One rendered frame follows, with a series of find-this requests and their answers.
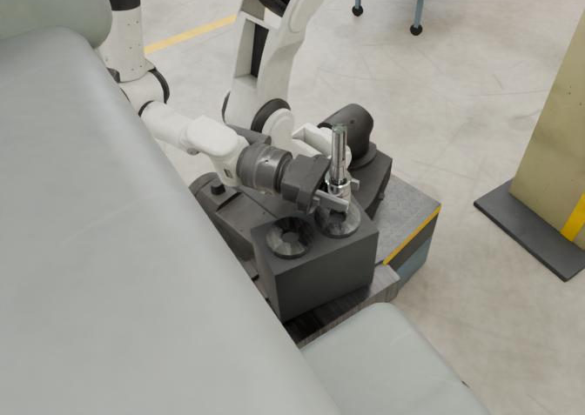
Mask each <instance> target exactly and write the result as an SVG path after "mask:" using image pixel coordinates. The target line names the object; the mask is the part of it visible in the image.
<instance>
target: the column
mask: <svg viewBox="0 0 585 415"><path fill-rule="evenodd" d="M299 350H300V352H301V353H302V355H303V356H304V358H305V359H306V361H307V362H308V364H309V365H310V366H311V367H312V369H313V371H314V372H315V374H316V375H317V377H318V378H319V380H320V381H321V383H322V384H323V386H325V388H326V390H327V391H328V393H329V394H330V395H331V397H332V398H333V400H334V402H335V403H336V405H337V406H338V407H339V409H340V410H341V411H342V413H343V414H344V415H494V414H493V413H492V412H491V411H490V410H489V409H488V408H487V407H486V406H485V405H484V403H483V402H482V401H481V400H480V399H479V398H478V397H477V395H476V394H475V393H474V392H473V391H472V390H471V388H470V387H469V386H468V385H467V384H466V383H465V381H464V380H463V379H462V378H461V377H460V376H459V375H458V373H457V372H456V371H455V370H454V369H453V368H452V366H451V365H450V364H449V363H448V362H447V361H446V360H445V359H444V358H443V357H442V356H441V355H440V354H439V352H438V351H437V350H436V349H435V348H434V347H433V345H432V344H431V343H430V342H429V341H428V340H427V339H426V337H425V336H424V335H423V334H422V333H421V332H420V330H419V329H418V328H417V327H416V326H415V325H414V324H413V322H412V321H411V320H410V319H409V318H408V317H407V315H406V314H405V313H404V312H403V311H401V310H400V309H399V308H398V307H396V306H395V305H391V304H389V303H385V302H382V303H375V304H372V305H369V306H367V307H366V308H364V309H363V310H361V311H359V312H357V313H356V314H354V315H353V316H351V317H350V318H348V319H347V320H345V321H344V322H342V323H340V324H339V325H337V326H335V327H334V328H332V329H331V330H330V331H328V332H326V333H325V334H323V335H321V336H320V337H318V338H316V339H315V340H314V341H312V342H311V343H309V344H308V345H306V346H304V347H302V348H301V349H299Z"/></svg>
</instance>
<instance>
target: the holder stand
mask: <svg viewBox="0 0 585 415"><path fill-rule="evenodd" d="M379 233H380V232H379V230H378V229H377V227H376V226H375V225H374V223H373V222H372V220H371V219H370V217H369V216H368V215H367V214H366V213H365V211H364V210H363V209H362V207H361V206H360V204H359V203H358V202H357V200H356V199H355V197H354V196H353V194H352V193H351V198H350V205H349V207H348V210H347V211H341V212H335V211H330V210H328V209H327V208H326V207H325V206H321V205H316V207H315V209H314V210H313V213H310V214H308V215H307V216H306V215H304V212H302V211H295V212H292V213H289V214H287V215H285V216H283V217H280V218H276V219H274V220H272V221H270V222H267V223H265V224H262V225H259V226H257V227H254V228H252V229H251V236H252V244H253V249H254V254H255V258H256V263H257V268H258V273H259V280H260V282H261V284H262V285H263V287H264V289H265V291H266V295H267V297H268V298H269V300H270V302H271V304H272V307H273V309H274V310H275V312H276V314H277V316H278V318H279V321H280V322H281V323H284V322H286V321H287V320H290V319H292V318H295V317H297V316H299V315H301V314H303V313H305V312H308V311H310V310H312V309H314V308H317V307H319V306H321V305H323V304H326V303H328V302H330V301H332V300H334V299H336V298H339V297H341V296H344V295H346V294H347V293H349V292H351V291H355V290H357V289H359V288H360V287H363V286H365V285H367V284H371V283H372V282H373V274H374V266H375V260H376V253H377V247H378V240H379Z"/></svg>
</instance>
